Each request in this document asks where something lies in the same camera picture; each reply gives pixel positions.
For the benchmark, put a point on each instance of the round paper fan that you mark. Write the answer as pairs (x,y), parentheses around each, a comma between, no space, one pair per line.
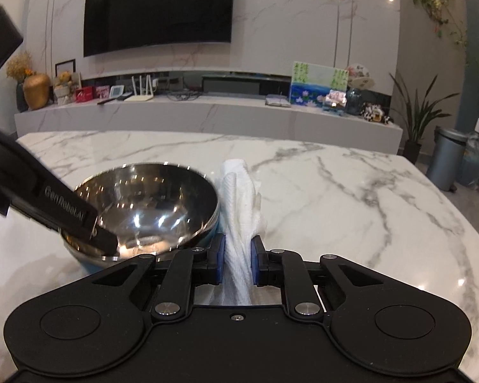
(361,75)

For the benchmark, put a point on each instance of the stainless steel bowl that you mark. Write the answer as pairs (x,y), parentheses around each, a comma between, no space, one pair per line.
(151,203)

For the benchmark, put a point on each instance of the teddy bear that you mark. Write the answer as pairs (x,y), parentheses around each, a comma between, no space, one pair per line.
(63,89)

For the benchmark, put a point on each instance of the small white display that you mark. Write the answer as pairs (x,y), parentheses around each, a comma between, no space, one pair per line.
(117,91)

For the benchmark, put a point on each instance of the black picture frame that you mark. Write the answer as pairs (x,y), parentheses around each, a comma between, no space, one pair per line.
(65,68)

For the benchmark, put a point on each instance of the white cloth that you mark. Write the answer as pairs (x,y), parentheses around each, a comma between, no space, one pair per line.
(237,207)

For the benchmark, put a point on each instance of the black and white cow toy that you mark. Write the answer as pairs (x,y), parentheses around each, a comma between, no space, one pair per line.
(375,113)

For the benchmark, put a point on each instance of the pink card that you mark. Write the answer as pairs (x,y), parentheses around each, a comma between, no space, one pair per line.
(102,92)

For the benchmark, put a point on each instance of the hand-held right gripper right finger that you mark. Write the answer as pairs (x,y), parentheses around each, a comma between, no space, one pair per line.
(254,263)

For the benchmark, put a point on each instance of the lotus pond painting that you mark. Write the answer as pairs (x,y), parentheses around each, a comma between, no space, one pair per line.
(315,87)

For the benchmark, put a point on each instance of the grey notebook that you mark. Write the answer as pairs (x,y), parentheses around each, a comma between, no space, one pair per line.
(278,101)

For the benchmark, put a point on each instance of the black television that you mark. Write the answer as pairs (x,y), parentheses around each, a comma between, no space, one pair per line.
(155,8)

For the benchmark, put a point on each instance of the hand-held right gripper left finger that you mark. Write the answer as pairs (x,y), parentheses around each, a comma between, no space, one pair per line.
(220,263)

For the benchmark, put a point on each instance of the long-leaf potted plant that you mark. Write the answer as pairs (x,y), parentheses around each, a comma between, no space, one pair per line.
(413,149)

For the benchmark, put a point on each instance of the white router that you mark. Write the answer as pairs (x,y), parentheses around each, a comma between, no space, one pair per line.
(139,96)

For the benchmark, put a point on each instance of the dark glass jar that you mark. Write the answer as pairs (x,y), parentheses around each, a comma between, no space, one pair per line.
(354,101)

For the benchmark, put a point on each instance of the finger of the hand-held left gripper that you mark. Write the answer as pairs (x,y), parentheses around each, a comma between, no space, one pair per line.
(99,243)

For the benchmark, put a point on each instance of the red card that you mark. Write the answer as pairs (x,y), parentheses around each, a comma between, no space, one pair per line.
(84,94)

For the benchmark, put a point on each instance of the black remote control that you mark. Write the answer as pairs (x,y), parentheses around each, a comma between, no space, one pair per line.
(105,101)

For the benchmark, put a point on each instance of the hanging vine plant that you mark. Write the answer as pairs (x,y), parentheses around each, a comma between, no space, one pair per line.
(439,8)

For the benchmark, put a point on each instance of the gold vase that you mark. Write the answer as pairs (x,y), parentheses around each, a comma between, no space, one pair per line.
(36,91)

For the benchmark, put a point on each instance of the small framed photo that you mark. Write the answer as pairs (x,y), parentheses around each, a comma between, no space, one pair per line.
(334,99)

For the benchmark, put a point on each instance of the dried yellow flowers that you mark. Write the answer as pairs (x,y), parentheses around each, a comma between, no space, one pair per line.
(20,66)

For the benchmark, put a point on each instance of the grey metal trash can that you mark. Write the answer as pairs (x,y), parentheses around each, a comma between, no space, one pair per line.
(447,159)

